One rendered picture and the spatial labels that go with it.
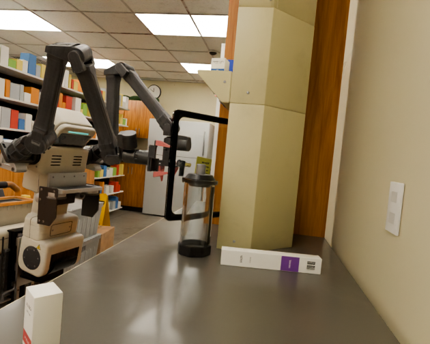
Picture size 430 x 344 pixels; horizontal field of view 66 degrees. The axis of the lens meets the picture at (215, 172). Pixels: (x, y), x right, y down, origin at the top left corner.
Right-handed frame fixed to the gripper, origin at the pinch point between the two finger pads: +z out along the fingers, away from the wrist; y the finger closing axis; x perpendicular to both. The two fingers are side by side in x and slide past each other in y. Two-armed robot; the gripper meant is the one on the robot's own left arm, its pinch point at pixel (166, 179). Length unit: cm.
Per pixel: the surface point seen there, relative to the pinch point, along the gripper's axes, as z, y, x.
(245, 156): -14, 39, -46
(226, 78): -39, 31, -46
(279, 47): -50, 46, -43
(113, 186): 59, -212, 391
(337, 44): -63, 69, -9
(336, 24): -71, 68, -9
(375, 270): 11, 76, -63
